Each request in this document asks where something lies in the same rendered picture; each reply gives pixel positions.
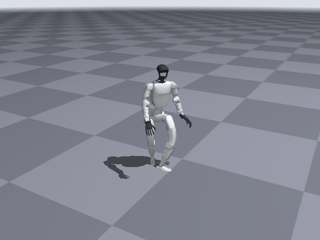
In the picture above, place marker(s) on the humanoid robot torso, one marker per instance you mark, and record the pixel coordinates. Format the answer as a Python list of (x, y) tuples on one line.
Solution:
[(159, 97)]

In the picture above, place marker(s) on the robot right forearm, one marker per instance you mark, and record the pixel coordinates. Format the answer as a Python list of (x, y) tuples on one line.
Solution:
[(145, 111)]

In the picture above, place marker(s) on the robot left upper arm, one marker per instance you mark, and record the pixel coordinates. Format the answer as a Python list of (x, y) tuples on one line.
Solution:
[(174, 92)]

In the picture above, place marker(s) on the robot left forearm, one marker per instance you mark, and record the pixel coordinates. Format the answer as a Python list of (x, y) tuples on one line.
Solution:
[(179, 108)]

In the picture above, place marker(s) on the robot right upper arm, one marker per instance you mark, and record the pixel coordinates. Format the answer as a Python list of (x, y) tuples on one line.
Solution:
[(147, 88)]

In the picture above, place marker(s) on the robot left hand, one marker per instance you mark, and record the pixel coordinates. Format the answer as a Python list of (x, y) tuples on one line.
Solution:
[(186, 119)]

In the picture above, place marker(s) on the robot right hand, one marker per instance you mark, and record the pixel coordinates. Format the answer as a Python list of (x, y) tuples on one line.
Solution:
[(149, 127)]

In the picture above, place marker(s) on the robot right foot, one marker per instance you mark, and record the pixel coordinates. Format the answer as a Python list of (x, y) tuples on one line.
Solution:
[(152, 161)]

